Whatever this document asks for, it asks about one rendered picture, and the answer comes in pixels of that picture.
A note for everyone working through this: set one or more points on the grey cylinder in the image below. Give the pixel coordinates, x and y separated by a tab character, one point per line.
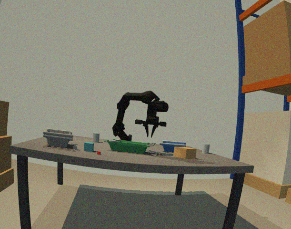
205	148
95	137

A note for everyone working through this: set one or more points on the teal block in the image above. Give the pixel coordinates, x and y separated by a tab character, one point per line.
88	146

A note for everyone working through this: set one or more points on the green plastic tray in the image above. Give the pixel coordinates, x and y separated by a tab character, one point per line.
128	146

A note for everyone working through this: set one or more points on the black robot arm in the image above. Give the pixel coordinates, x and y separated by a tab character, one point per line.
145	97

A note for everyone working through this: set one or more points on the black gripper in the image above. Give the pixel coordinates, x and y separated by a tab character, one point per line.
145	124

